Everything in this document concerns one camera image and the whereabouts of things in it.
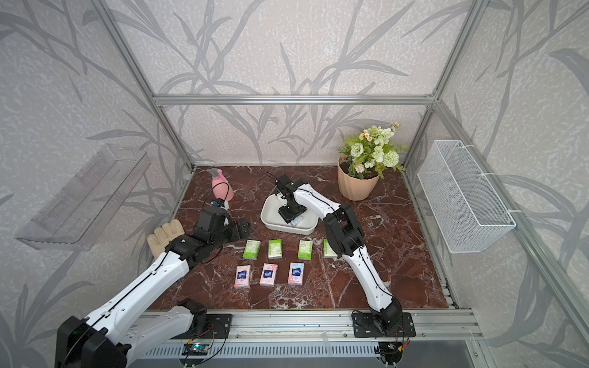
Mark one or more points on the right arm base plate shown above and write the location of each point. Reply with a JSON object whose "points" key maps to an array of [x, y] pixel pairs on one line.
{"points": [[366, 324]]}

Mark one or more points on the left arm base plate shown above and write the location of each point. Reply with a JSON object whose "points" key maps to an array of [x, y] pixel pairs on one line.
{"points": [[211, 326]]}

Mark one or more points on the aluminium front rail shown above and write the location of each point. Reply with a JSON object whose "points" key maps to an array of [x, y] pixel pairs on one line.
{"points": [[294, 325]]}

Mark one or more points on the beige flower pot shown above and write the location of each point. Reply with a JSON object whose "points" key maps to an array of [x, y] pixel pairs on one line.
{"points": [[352, 188]]}

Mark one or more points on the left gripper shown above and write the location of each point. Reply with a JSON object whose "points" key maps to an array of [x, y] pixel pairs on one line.
{"points": [[236, 234]]}

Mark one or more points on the right circuit board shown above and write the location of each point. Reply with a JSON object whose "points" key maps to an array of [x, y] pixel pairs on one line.
{"points": [[390, 350]]}

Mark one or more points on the clear acrylic wall shelf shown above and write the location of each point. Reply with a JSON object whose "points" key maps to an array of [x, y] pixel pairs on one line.
{"points": [[77, 216]]}

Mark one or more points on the green tissue pack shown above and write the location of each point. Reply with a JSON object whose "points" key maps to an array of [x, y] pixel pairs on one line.
{"points": [[305, 250], [251, 250], [329, 253], [275, 249]]}

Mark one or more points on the white wire mesh basket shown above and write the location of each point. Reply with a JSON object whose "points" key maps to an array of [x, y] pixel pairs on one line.
{"points": [[467, 208]]}

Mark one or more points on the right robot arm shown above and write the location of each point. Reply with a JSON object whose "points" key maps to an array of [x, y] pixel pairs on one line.
{"points": [[346, 238]]}

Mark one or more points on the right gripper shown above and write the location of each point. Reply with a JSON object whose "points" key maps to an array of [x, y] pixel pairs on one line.
{"points": [[284, 216]]}

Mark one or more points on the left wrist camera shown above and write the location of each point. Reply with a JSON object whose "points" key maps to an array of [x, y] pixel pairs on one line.
{"points": [[221, 203]]}

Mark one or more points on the pink Tempo tissue pack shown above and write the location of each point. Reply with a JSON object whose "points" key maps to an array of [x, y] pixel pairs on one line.
{"points": [[268, 276], [296, 221], [243, 276], [296, 273]]}

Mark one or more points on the pink spray bottle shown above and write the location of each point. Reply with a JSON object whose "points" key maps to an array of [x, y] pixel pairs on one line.
{"points": [[220, 185]]}

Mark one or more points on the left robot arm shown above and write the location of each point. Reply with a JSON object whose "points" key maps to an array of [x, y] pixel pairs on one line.
{"points": [[79, 345]]}

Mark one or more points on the left green circuit board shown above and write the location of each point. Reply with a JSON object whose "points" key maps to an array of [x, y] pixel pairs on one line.
{"points": [[195, 349]]}

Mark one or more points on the artificial green white flowers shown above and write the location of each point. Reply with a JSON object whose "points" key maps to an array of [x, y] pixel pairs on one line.
{"points": [[371, 152]]}

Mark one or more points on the beige work glove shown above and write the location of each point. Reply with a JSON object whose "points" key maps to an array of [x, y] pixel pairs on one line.
{"points": [[163, 235]]}

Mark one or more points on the white storage box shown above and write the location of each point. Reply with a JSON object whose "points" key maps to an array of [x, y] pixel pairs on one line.
{"points": [[273, 221]]}

